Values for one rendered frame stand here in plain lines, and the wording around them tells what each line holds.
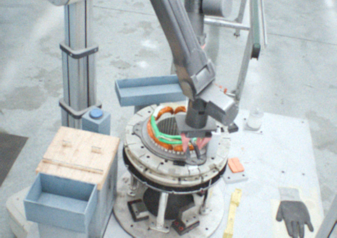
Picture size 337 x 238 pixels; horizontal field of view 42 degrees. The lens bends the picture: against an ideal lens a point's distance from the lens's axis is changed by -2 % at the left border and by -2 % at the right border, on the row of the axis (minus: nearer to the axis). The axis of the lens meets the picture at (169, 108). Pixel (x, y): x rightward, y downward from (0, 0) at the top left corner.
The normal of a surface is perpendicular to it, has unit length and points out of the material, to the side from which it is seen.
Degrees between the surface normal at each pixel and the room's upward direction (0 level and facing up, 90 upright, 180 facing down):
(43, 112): 0
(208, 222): 0
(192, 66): 76
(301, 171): 0
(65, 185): 90
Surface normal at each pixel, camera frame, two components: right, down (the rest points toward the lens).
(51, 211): -0.17, 0.59
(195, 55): 0.64, 0.32
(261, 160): 0.10, -0.79
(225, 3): 0.82, 0.21
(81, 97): 0.70, 0.49
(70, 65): -0.70, 0.38
